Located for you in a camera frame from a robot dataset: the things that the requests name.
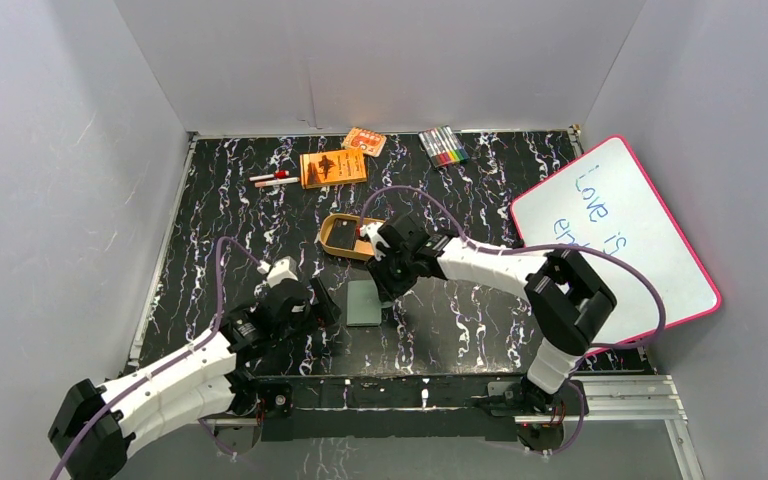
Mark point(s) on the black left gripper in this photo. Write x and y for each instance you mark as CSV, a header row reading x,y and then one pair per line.
x,y
321,302

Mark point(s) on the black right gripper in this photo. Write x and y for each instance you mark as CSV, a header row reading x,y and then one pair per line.
x,y
388,289

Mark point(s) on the mint green card holder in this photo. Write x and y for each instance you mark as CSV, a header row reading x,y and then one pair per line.
x,y
364,308

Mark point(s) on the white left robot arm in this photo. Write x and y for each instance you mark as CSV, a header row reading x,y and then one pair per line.
x,y
99,427

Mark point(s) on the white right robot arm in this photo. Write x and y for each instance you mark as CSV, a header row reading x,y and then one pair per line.
x,y
567,298

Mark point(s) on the black credit card stack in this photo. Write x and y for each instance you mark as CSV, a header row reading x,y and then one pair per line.
x,y
343,234

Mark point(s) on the small orange card box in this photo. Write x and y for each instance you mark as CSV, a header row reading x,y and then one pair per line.
x,y
370,143

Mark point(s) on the orange oval tray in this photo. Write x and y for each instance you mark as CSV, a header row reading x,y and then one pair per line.
x,y
363,250

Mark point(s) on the orange book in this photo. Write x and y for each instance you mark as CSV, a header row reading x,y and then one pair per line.
x,y
331,168

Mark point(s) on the white marker pen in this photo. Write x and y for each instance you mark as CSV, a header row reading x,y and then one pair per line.
x,y
277,182

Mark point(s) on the coloured marker pack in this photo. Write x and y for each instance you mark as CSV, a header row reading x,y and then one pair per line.
x,y
443,147

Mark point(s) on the red capped marker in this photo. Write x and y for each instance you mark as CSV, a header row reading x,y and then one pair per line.
x,y
280,174

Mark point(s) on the pink framed whiteboard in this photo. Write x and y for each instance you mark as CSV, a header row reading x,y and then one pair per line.
x,y
605,200

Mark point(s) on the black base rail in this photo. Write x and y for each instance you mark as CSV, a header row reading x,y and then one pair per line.
x,y
495,407

